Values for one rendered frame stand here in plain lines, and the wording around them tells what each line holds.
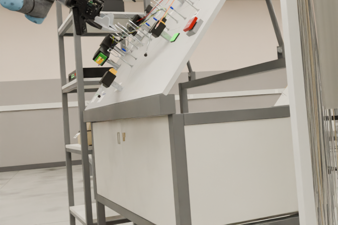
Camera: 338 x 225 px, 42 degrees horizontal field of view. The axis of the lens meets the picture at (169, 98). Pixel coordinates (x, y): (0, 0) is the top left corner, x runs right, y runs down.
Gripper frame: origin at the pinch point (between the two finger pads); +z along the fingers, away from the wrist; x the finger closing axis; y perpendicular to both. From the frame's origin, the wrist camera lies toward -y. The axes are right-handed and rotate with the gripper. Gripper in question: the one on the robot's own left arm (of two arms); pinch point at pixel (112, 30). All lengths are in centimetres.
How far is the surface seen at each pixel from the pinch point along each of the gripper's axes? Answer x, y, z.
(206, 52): 718, -366, -2
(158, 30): 9.2, 5.7, 14.0
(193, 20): -4.6, 24.0, 25.9
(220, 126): -20, 4, 53
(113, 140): 8, -55, 19
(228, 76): 50, -17, 48
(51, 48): 544, -454, -264
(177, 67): -19.7, 14.3, 30.7
